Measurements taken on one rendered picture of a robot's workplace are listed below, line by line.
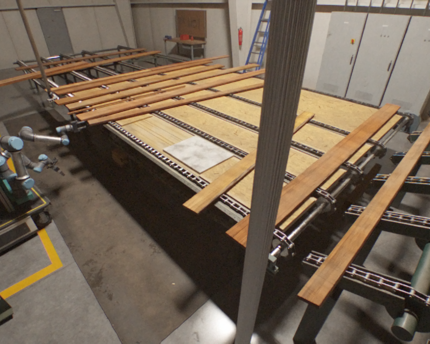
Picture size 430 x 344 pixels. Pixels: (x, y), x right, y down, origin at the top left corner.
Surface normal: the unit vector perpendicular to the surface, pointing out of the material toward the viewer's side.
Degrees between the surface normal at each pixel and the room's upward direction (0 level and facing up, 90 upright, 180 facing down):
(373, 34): 90
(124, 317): 0
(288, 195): 0
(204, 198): 0
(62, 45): 90
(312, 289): 22
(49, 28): 90
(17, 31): 90
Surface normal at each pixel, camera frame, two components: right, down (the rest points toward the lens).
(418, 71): -0.72, 0.39
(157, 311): 0.00, -0.82
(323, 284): -0.26, -0.92
